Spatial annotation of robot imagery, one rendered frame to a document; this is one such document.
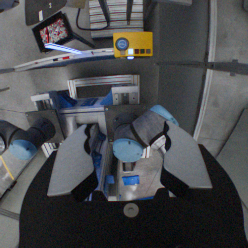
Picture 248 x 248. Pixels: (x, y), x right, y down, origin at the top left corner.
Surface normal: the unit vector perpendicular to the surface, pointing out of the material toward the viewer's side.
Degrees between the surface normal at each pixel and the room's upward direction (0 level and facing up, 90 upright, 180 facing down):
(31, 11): 21
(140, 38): 0
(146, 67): 0
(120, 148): 8
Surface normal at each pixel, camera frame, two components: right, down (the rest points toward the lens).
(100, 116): 0.01, 0.46
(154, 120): -0.47, -0.29
